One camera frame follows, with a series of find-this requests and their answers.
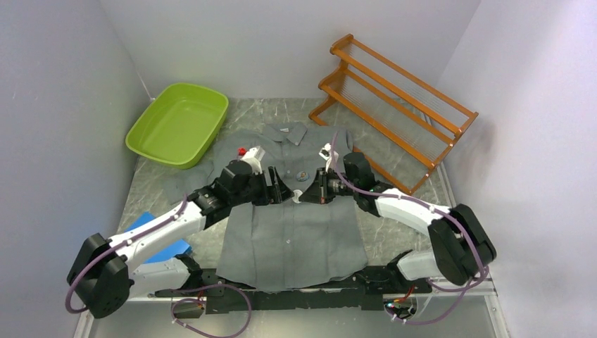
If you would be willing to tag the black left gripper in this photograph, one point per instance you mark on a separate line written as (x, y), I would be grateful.
(269, 193)

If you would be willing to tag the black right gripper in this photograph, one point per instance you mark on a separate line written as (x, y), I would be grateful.
(319, 192)

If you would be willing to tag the grey button-up shirt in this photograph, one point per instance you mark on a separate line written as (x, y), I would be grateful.
(284, 246)

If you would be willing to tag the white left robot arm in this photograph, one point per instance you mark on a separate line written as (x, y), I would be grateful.
(107, 272)

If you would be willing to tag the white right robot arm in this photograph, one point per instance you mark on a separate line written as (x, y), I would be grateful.
(460, 252)

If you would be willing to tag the white round disc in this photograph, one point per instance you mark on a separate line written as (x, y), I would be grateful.
(296, 198)

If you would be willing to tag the orange wooden rack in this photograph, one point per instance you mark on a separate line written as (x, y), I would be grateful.
(412, 116)

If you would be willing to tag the green plastic tub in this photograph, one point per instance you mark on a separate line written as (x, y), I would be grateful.
(178, 127)

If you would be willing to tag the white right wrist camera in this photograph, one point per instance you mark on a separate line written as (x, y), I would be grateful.
(329, 155)

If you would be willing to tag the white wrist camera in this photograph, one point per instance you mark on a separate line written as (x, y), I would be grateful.
(329, 155)
(253, 157)

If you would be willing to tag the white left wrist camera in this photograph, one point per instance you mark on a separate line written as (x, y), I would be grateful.
(253, 157)

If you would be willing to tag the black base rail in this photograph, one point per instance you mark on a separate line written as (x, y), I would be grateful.
(368, 289)

